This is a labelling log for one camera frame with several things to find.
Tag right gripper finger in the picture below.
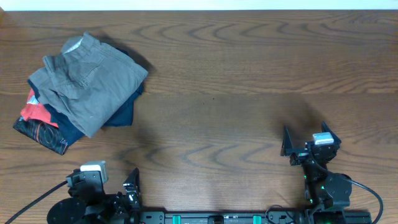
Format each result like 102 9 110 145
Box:
280 126 294 156
321 121 341 144

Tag grey shorts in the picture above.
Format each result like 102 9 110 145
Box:
29 32 148 138

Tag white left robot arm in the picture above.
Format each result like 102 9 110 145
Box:
47 168 142 224

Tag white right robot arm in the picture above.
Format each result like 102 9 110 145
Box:
280 122 352 223

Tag navy blue folded garment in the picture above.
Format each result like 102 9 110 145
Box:
28 80 142 144

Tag black patterned folded garment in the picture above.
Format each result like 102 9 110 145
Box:
13 116 69 155

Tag red folded garment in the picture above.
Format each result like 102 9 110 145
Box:
20 89 58 128

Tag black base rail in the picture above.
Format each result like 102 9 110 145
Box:
138 205 373 224

